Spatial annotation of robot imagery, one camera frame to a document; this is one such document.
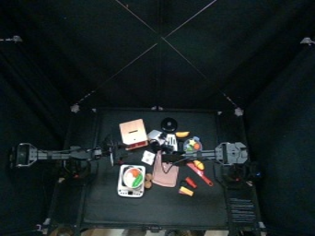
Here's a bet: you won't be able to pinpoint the silver frame clamp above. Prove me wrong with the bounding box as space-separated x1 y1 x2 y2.
299 36 315 46
0 35 24 43

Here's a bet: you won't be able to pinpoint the black round lid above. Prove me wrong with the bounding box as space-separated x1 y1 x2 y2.
160 117 179 134

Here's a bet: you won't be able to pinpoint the copper pink box red edge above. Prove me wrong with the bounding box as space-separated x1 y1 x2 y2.
117 118 149 151

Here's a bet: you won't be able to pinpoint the silver toy appliance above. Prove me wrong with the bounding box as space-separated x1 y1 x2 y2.
147 129 164 146

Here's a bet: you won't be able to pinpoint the black cable bundle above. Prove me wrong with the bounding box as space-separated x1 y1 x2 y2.
223 164 263 189
60 159 93 185

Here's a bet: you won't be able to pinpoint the white square card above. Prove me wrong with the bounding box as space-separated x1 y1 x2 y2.
140 150 156 166

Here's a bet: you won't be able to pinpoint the white round plate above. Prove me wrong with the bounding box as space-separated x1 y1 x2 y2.
121 167 145 188

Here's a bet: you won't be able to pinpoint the paring knife black handle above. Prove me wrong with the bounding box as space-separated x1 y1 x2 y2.
107 135 116 168

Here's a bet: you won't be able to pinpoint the light blue bowl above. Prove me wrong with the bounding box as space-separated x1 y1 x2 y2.
181 136 203 152

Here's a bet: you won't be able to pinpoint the yellow toy block orange streaks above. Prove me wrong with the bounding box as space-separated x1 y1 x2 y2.
179 186 195 197

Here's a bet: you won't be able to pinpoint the white slotted spatula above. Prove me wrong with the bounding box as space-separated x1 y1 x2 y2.
165 136 180 152

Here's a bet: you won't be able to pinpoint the white kitchen scale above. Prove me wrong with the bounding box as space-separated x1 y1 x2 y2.
117 164 148 198

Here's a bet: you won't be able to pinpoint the red toy handle piece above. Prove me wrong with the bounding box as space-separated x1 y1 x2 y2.
183 176 197 189

